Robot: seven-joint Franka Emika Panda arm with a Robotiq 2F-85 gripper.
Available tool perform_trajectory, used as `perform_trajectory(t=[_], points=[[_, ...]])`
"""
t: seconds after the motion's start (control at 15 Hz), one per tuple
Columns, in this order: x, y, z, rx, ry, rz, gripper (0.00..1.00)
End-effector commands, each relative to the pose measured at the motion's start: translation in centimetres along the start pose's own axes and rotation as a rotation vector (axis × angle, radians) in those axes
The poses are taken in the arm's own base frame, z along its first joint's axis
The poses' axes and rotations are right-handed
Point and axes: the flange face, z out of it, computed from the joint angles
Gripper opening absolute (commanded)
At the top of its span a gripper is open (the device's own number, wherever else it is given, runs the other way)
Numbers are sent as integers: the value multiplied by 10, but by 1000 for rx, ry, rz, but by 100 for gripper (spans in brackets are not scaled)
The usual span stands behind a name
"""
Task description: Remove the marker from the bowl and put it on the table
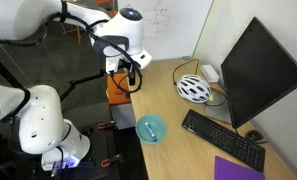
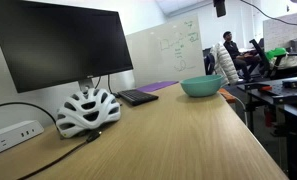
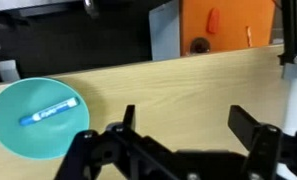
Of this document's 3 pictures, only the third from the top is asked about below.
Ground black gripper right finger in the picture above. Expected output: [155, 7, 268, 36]
[227, 104, 297, 180]

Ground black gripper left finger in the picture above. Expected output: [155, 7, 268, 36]
[53, 104, 176, 180]

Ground blue white dry-erase marker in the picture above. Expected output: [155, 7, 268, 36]
[19, 96, 80, 127]

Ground teal plastic bowl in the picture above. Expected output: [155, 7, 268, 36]
[0, 77, 91, 160]

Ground dark round knob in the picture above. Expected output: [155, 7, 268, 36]
[189, 37, 211, 55]

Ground black vertical stand pole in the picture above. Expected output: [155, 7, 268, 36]
[277, 0, 297, 80]

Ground orange box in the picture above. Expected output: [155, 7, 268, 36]
[179, 0, 276, 57]

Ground pale grey-blue panel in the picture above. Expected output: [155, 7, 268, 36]
[148, 0, 182, 62]

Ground small grey bracket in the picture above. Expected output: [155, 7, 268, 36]
[0, 59, 21, 83]

